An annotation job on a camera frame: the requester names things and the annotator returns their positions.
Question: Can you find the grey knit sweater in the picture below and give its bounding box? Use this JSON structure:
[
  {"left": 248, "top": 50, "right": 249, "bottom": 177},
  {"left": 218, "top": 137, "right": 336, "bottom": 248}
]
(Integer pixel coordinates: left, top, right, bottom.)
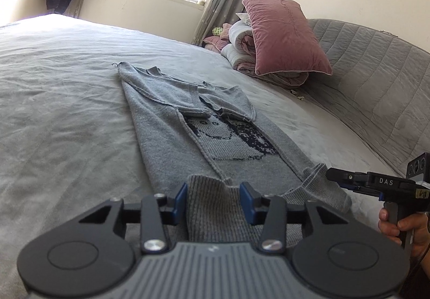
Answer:
[{"left": 117, "top": 62, "right": 351, "bottom": 242}]

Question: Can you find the person right hand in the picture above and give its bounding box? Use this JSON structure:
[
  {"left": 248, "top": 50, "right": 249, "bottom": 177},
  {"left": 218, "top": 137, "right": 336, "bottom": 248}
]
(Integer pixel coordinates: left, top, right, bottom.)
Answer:
[{"left": 378, "top": 208, "right": 429, "bottom": 258}]

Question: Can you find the small brown debris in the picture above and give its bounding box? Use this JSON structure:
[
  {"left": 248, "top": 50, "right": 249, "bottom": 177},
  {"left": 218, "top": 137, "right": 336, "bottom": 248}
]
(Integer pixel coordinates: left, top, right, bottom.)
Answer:
[{"left": 290, "top": 89, "right": 305, "bottom": 101}]

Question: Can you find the grey quilted headboard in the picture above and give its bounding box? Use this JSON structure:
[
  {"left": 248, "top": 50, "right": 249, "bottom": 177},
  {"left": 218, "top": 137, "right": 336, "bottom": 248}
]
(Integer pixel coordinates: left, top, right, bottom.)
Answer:
[{"left": 304, "top": 19, "right": 429, "bottom": 175}]

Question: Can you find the grey bed sheet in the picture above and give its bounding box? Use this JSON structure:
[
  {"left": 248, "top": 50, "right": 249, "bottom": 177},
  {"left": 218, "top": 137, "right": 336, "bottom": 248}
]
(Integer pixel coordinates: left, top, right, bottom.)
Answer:
[{"left": 1, "top": 15, "right": 391, "bottom": 298}]

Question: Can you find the folded grey pink quilt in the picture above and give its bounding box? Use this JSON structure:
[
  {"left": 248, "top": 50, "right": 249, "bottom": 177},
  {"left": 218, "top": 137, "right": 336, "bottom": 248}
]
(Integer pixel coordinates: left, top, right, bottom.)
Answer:
[{"left": 219, "top": 13, "right": 310, "bottom": 88}]

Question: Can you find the pink velvet pillow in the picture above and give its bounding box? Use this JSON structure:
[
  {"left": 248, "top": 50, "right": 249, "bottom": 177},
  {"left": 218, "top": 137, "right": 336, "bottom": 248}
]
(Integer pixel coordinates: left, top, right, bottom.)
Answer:
[{"left": 242, "top": 0, "right": 332, "bottom": 76}]

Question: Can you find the small pink pillow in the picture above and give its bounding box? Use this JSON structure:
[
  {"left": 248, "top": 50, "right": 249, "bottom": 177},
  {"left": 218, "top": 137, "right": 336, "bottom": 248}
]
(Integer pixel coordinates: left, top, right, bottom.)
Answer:
[{"left": 203, "top": 36, "right": 230, "bottom": 53}]

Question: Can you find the green patterned toy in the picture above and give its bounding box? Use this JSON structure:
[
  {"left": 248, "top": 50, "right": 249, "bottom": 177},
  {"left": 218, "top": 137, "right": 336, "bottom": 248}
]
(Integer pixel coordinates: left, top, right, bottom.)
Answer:
[{"left": 211, "top": 26, "right": 223, "bottom": 36}]

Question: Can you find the black camera box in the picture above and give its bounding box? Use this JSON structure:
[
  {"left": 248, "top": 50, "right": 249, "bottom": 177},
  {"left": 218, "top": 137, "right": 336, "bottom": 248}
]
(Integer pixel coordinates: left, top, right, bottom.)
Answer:
[{"left": 406, "top": 152, "right": 430, "bottom": 183}]

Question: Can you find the black camera cable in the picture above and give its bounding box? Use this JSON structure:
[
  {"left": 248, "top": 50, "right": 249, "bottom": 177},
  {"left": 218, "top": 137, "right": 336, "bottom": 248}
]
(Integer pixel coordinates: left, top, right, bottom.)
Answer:
[{"left": 416, "top": 238, "right": 430, "bottom": 266}]

